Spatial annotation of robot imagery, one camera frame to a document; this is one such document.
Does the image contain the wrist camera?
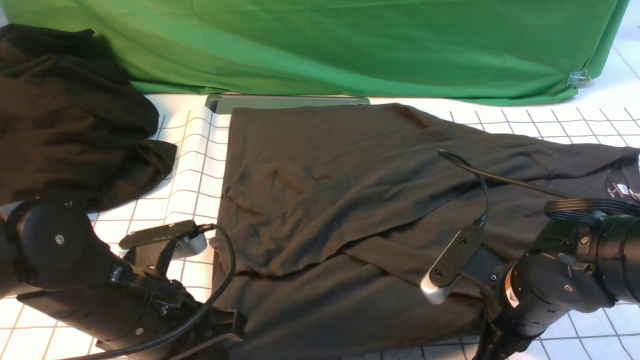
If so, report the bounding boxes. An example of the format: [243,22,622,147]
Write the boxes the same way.
[118,219,208,260]
[420,223,485,305]

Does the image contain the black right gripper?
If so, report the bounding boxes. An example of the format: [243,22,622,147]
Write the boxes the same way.
[475,244,616,360]

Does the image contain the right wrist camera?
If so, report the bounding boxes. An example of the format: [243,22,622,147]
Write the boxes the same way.
[420,223,485,305]

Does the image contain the black right camera cable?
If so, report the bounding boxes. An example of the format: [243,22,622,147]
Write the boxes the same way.
[438,149,571,228]

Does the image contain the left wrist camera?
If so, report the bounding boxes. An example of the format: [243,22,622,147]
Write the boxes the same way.
[118,219,208,260]

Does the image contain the gray long-sleeve top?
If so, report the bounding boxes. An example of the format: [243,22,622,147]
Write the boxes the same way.
[216,104,639,360]

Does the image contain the gray metal bar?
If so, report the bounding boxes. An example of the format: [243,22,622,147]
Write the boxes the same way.
[205,94,370,115]

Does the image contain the metal binder clip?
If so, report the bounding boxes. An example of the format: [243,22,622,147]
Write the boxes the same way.
[566,69,592,89]

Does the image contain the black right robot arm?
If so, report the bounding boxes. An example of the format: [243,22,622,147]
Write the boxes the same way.
[474,198,640,360]

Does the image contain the green backdrop cloth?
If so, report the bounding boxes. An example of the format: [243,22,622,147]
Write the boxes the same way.
[1,0,629,106]

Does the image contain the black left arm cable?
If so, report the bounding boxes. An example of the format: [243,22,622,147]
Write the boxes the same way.
[60,223,238,360]

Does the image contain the black crumpled garment pile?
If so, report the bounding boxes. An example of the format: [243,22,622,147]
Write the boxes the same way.
[0,23,178,212]

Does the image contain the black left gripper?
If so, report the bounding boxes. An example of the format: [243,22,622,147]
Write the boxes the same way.
[17,244,248,360]

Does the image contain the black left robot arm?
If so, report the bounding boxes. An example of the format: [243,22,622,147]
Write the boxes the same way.
[1,199,247,360]

